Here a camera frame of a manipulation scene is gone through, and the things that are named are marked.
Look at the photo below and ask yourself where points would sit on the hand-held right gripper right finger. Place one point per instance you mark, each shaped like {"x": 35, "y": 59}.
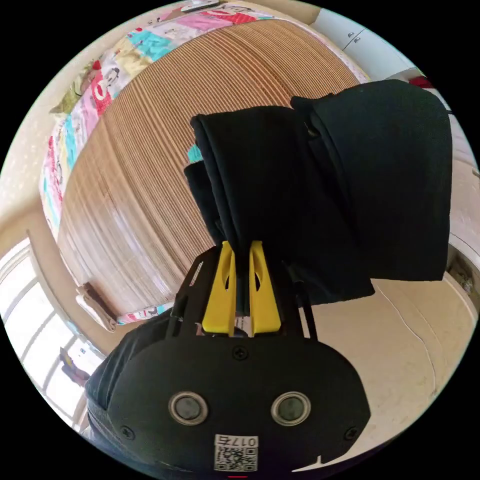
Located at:
{"x": 264, "y": 303}

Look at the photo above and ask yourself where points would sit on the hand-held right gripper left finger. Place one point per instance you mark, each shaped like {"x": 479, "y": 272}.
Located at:
{"x": 217, "y": 300}

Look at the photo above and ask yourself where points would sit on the black pants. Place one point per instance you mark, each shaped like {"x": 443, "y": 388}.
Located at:
{"x": 337, "y": 180}

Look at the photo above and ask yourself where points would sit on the window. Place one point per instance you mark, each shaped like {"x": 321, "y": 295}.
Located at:
{"x": 35, "y": 337}

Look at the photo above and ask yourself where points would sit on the white cupboard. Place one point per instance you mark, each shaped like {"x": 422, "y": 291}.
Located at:
{"x": 369, "y": 41}

